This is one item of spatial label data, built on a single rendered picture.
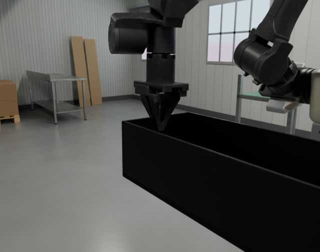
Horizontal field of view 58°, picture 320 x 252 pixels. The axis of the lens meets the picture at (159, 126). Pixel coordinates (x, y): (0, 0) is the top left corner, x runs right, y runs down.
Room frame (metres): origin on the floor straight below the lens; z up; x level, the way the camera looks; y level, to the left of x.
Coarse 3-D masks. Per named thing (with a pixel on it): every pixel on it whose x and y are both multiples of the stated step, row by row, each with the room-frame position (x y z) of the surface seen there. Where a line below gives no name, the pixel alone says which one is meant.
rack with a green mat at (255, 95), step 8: (240, 80) 2.20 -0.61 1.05; (240, 88) 2.20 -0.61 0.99; (240, 96) 2.19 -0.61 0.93; (248, 96) 2.14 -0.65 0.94; (256, 96) 2.09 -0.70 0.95; (264, 96) 2.07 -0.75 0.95; (240, 104) 2.21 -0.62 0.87; (240, 112) 2.21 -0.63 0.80; (288, 112) 1.88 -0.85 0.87; (296, 112) 2.74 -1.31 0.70; (288, 120) 1.88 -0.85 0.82; (288, 128) 1.87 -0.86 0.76
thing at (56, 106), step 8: (32, 72) 6.03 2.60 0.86; (48, 80) 5.17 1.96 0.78; (56, 80) 5.14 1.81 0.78; (64, 80) 5.22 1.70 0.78; (72, 80) 5.31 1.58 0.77; (56, 88) 6.78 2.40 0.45; (32, 96) 6.46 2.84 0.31; (56, 96) 6.77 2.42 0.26; (32, 104) 6.45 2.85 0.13; (40, 104) 5.99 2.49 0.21; (48, 104) 5.99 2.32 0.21; (56, 104) 5.99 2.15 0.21; (64, 104) 5.99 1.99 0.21; (56, 112) 5.17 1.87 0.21; (56, 120) 5.13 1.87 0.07
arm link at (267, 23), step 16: (288, 0) 0.64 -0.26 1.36; (304, 0) 0.65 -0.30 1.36; (272, 16) 0.66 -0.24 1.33; (288, 16) 0.65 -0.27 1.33; (256, 32) 0.69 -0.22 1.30; (272, 32) 0.65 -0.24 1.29; (288, 32) 0.66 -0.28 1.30; (240, 48) 0.70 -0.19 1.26; (272, 48) 0.64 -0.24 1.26; (288, 48) 0.64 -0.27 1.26; (256, 64) 0.64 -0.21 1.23; (272, 64) 0.64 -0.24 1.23; (272, 80) 0.66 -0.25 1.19
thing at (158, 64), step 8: (152, 56) 0.56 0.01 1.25; (160, 56) 0.56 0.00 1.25; (168, 56) 0.56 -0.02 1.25; (152, 64) 0.56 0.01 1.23; (160, 64) 0.56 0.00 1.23; (168, 64) 0.56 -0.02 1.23; (152, 72) 0.56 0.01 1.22; (160, 72) 0.56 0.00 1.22; (168, 72) 0.56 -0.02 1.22; (136, 80) 0.60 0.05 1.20; (144, 80) 0.61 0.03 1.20; (152, 80) 0.56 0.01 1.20; (160, 80) 0.56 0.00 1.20; (168, 80) 0.56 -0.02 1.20; (152, 88) 0.56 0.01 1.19; (160, 88) 0.54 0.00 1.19; (168, 88) 0.53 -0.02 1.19; (184, 88) 0.56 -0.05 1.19
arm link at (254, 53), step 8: (248, 48) 0.68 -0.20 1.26; (256, 48) 0.67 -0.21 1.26; (264, 48) 0.66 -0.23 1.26; (248, 56) 0.67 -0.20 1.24; (256, 56) 0.65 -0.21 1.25; (240, 64) 0.70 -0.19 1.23; (248, 64) 0.67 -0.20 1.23; (288, 64) 0.69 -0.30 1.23; (248, 72) 0.68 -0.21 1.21; (256, 80) 0.68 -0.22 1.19
